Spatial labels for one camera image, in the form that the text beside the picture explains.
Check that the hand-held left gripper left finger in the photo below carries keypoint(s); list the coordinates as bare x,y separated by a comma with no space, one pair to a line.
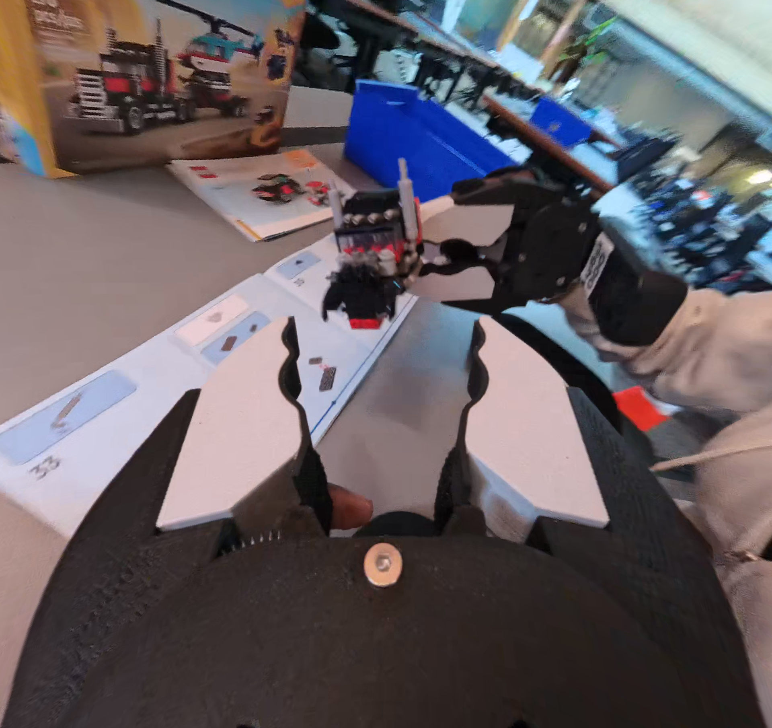
241,426

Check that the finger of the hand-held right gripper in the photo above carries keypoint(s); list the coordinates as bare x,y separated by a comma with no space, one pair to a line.
458,284
476,221

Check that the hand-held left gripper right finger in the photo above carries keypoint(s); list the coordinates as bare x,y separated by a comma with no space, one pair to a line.
525,432

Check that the lego truck model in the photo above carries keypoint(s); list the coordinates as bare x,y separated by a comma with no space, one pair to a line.
374,239

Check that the blue plastic bin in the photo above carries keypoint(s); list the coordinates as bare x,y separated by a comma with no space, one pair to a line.
410,137

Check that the open lego instruction booklet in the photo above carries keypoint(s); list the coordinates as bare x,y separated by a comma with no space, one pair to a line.
120,414

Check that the closed lego instruction booklet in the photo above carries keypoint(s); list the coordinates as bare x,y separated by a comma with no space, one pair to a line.
253,197

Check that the lego set cardboard box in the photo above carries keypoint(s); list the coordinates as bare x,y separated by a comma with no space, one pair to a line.
151,64

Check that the person's left hand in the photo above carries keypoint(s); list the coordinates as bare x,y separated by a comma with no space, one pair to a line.
350,508

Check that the long wooden office desk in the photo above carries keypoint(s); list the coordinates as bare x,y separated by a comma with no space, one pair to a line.
579,167

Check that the red object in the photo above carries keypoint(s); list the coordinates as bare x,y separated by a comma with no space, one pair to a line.
639,408

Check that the blue box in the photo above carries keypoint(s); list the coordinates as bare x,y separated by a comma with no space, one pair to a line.
561,121

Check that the green potted plant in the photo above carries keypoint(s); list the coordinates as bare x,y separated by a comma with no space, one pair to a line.
582,52

